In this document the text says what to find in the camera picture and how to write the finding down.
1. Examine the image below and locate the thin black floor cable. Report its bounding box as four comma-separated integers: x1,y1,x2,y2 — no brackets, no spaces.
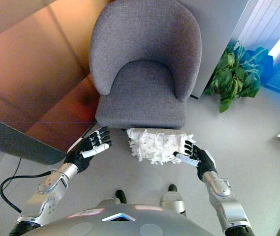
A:
0,157,22,205

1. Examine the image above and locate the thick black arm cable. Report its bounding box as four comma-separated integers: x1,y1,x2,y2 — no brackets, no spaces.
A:
0,171,52,213

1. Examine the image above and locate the white cabinet panel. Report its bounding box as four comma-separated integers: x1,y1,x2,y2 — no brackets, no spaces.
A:
191,0,250,99

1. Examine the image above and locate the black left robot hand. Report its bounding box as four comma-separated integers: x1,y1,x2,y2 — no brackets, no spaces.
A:
64,126,113,174

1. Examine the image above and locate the brown wooden table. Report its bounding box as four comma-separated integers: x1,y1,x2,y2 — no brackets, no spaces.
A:
0,0,111,166

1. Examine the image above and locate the grey fabric armchair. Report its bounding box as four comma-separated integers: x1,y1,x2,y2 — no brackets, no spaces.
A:
88,0,203,130

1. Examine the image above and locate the white fringed pillow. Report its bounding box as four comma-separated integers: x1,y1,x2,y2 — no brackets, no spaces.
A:
126,127,196,166

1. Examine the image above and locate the green leafy plant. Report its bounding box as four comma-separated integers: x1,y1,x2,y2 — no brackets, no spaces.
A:
203,40,275,113

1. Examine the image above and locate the silver right robot leg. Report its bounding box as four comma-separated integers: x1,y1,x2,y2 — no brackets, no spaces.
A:
159,184,187,216

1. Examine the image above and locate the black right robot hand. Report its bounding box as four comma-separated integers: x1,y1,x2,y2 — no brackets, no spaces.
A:
173,140,217,182

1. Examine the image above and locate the grey robot torso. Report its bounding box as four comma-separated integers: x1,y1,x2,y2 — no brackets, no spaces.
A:
29,203,214,236

